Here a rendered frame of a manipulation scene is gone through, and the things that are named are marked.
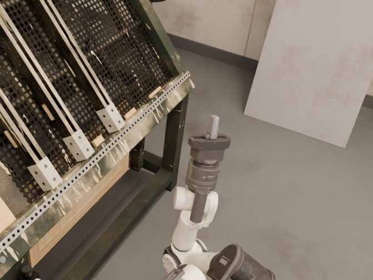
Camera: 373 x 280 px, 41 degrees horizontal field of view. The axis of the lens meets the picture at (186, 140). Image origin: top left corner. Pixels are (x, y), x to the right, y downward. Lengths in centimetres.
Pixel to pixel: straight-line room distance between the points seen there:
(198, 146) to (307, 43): 284
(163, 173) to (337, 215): 123
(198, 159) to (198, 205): 13
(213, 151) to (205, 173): 6
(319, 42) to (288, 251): 167
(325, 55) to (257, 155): 94
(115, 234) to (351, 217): 164
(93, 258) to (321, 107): 222
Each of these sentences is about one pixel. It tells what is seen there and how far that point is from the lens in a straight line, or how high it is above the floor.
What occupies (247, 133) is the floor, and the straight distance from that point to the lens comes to 409.
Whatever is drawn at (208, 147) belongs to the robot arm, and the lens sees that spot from 134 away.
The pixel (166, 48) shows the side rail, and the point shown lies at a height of 104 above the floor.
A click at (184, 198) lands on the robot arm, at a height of 142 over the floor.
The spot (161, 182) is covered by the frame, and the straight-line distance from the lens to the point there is 325.
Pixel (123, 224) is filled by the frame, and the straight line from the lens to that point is 299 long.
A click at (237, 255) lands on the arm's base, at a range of 136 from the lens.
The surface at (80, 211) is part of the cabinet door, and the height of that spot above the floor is 30.
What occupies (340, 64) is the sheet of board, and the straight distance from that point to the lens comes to 408.
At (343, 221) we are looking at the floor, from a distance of 361.
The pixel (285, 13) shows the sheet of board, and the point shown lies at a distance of 409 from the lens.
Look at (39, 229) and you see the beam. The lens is 210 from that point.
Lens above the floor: 242
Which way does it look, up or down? 38 degrees down
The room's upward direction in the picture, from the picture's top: 8 degrees clockwise
